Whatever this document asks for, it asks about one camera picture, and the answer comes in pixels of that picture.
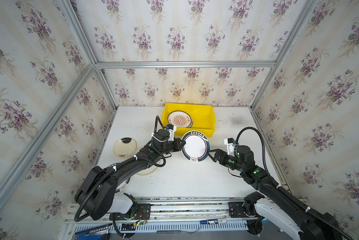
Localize white plate dark green rim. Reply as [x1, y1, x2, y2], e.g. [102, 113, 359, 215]
[181, 131, 210, 163]

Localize white plate orange sunburst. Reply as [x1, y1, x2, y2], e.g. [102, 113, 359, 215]
[167, 111, 193, 128]

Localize plain white large plate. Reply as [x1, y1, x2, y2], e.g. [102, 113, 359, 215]
[137, 166, 157, 176]

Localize small cream plate dark spot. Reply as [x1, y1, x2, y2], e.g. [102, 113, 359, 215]
[113, 138, 137, 158]

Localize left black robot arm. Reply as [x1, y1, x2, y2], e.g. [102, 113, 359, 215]
[74, 138, 186, 222]

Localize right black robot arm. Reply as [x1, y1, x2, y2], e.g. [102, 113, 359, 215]
[208, 146, 351, 240]

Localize yellow plastic bin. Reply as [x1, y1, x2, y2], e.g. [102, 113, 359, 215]
[161, 103, 215, 138]

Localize blue white marker pen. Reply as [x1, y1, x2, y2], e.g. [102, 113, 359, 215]
[200, 219, 227, 225]

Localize white plate teal red rim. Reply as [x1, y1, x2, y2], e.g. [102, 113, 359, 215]
[115, 178, 131, 194]

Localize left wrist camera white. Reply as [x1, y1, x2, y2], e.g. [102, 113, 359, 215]
[165, 124, 177, 142]

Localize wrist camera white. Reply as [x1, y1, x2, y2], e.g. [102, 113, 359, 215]
[224, 138, 236, 156]
[165, 124, 177, 142]

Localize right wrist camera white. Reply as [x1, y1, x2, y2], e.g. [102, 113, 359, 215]
[224, 138, 236, 156]

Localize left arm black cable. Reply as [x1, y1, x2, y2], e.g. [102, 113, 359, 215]
[74, 115, 168, 223]

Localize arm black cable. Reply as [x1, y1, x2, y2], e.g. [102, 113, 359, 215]
[235, 126, 354, 240]
[74, 115, 168, 223]

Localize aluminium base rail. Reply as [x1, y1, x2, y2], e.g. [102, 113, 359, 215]
[59, 198, 270, 240]

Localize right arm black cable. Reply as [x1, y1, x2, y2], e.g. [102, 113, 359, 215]
[235, 126, 354, 240]

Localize blue tool under rail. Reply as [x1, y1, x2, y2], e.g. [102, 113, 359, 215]
[73, 224, 111, 240]

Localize aluminium cage frame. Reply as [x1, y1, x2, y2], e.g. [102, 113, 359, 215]
[0, 1, 317, 212]

